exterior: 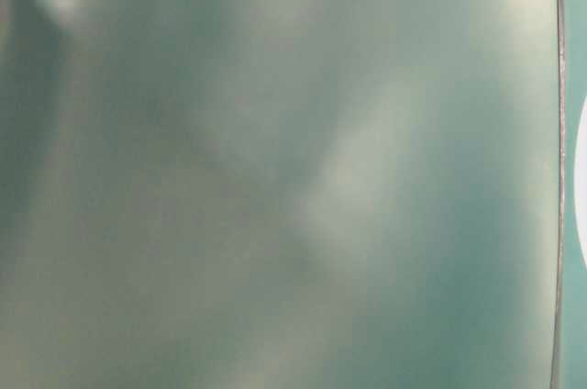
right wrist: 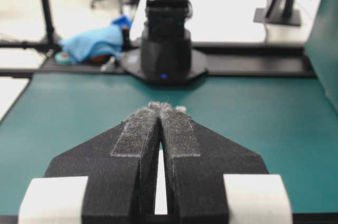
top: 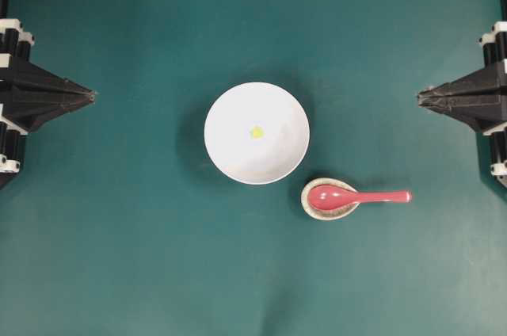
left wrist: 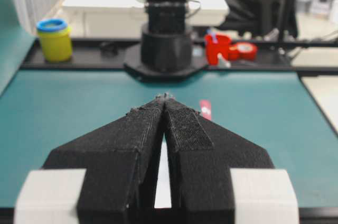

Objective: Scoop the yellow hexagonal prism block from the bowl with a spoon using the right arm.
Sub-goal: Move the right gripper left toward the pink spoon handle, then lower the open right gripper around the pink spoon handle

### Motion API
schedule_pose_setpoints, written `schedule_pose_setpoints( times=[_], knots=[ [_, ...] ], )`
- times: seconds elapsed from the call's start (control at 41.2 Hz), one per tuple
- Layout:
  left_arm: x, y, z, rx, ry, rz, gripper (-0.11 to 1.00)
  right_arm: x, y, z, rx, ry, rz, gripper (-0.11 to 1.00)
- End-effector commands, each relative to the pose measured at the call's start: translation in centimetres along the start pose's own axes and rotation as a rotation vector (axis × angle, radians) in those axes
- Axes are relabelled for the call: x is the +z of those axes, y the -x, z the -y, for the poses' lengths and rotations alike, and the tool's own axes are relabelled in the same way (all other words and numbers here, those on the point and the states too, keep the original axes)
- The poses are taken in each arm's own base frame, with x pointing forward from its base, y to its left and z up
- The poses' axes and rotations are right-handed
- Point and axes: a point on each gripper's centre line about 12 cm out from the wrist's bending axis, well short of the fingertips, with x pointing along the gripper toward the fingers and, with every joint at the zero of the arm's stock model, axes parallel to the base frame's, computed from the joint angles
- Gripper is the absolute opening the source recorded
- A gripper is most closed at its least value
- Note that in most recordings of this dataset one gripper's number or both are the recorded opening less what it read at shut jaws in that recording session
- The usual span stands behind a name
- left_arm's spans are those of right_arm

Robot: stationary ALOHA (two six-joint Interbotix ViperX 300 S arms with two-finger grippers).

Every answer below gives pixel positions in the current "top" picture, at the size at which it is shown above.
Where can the small speckled spoon rest dish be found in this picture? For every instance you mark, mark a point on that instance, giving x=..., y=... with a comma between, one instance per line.
x=334, y=214

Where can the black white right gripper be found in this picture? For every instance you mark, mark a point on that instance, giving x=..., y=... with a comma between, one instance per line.
x=482, y=114

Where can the pink ceramic spoon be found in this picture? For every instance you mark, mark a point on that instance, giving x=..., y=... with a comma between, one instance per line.
x=330, y=197

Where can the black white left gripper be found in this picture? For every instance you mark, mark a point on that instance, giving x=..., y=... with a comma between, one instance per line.
x=18, y=119

